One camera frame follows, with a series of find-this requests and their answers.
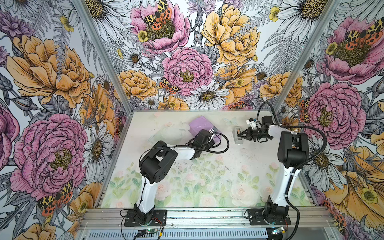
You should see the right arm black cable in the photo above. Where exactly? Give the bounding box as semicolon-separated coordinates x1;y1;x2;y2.
255;100;329;240

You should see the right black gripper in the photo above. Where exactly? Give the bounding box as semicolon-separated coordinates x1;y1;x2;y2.
238;126;273;142

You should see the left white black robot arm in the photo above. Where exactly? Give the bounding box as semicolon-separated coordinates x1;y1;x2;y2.
122;130;230;228

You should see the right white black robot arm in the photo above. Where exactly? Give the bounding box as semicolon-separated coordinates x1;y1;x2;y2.
238;116;309;225

